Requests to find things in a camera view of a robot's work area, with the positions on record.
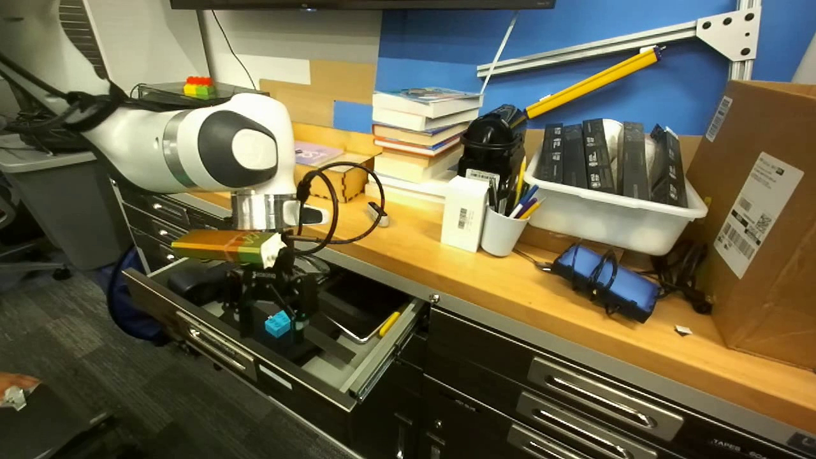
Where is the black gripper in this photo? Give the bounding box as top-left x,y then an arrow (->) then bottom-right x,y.
240,253 -> 324,345

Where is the small blue block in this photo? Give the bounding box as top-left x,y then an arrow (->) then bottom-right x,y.
263,309 -> 296,343

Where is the wide tool drawer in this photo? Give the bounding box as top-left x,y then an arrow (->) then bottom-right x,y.
122,249 -> 430,416

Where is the orange white small object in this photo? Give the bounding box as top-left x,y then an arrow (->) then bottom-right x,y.
0,371 -> 42,416

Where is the small yellow tool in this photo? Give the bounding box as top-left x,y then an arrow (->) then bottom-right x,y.
376,309 -> 404,343

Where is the flat cardboard tray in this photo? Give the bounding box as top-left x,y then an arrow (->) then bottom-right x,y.
292,122 -> 382,207

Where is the grey metal workbench cabinet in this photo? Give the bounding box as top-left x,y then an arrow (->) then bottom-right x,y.
117,126 -> 816,459

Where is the purple booklet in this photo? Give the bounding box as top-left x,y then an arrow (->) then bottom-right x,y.
294,140 -> 347,169

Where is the flat white book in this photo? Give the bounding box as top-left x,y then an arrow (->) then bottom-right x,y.
374,154 -> 468,188

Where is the white upright box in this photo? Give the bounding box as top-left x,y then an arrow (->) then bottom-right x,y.
439,173 -> 495,255

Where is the thick cream book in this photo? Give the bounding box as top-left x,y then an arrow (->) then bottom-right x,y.
374,139 -> 469,165

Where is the red brown book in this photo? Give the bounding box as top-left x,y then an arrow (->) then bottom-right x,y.
374,127 -> 473,154

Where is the orange blue book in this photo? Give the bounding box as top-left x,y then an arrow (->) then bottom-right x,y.
371,112 -> 481,142

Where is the white pen cup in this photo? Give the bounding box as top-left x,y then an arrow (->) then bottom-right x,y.
481,205 -> 533,260

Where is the tan cardboard panel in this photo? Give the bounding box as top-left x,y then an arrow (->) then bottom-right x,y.
257,58 -> 382,132

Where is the red yellow green light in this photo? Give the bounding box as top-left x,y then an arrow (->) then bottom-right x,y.
181,73 -> 217,103

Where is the thick white book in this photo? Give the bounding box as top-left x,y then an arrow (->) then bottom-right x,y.
371,85 -> 486,122

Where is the black bulky device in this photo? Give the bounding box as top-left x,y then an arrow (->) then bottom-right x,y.
458,103 -> 530,184

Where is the blue foam board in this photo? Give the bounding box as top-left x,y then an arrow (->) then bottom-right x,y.
331,7 -> 816,139

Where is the black flat box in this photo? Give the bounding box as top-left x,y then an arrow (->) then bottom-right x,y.
579,117 -> 622,193
533,122 -> 572,184
616,121 -> 655,202
648,126 -> 691,209

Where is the black monitor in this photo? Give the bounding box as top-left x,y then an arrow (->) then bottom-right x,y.
167,0 -> 557,14

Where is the white plastic bin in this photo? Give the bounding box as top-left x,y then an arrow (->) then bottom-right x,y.
523,117 -> 711,257

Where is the thin white rod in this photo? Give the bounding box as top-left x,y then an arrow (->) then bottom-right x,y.
477,14 -> 521,96

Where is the yellow bar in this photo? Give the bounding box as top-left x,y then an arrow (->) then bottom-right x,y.
523,47 -> 667,122

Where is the brown cardboard shipping box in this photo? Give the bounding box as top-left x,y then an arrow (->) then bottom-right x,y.
683,80 -> 816,376

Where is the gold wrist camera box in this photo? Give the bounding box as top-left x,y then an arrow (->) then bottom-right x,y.
167,226 -> 289,274

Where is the black looped cable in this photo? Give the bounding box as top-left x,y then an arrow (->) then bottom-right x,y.
292,161 -> 391,257

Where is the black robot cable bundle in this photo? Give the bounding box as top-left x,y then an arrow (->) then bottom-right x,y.
0,48 -> 138,161

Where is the black power adapter cable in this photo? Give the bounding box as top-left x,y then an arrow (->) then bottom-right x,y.
650,238 -> 720,317

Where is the aluminium rail with bracket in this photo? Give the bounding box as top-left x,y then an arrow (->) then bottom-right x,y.
476,0 -> 766,85

